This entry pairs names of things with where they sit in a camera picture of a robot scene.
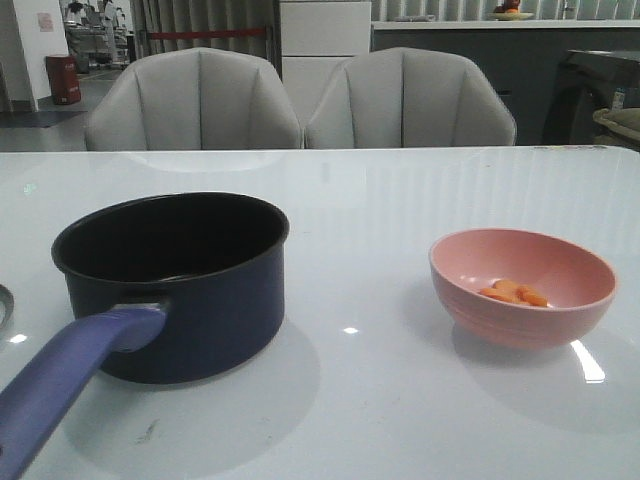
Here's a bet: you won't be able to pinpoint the dark kitchen counter cabinet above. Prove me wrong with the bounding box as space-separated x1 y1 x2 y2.
371 20 639 145

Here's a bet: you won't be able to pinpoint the red bin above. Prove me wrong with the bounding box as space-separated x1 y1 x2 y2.
45 54 81 105

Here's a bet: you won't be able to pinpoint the left grey upholstered chair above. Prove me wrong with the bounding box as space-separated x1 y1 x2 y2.
84 47 303 151

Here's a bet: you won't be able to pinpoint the grey upholstered chair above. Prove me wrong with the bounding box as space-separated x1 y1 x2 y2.
304 47 517 149
84 47 303 151

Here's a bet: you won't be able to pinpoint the pink plastic bowl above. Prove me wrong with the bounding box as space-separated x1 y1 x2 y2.
429 228 618 350

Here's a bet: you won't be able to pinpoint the white refrigerator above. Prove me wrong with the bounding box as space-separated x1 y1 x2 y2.
279 1 371 124

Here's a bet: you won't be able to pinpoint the grey curtain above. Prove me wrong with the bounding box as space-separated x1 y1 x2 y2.
131 0 279 61

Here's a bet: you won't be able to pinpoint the right grey upholstered chair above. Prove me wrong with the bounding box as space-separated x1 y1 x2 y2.
304 47 517 149

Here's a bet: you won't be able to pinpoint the dark blue saucepan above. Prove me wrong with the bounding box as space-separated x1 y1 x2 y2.
1 192 289 479

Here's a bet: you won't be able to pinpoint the orange ham slices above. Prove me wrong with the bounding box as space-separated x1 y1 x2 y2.
478 279 549 307

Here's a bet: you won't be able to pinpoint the fruit plate on counter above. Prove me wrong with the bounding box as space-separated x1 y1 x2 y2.
490 0 534 21

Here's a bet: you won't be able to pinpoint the beige cushion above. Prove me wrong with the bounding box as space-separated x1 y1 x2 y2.
592 107 640 152

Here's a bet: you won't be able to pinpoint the red belt barrier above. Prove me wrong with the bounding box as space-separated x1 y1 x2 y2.
147 27 268 40

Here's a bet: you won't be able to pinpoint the glass pot lid blue knob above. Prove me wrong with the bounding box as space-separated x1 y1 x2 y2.
0 285 15 335

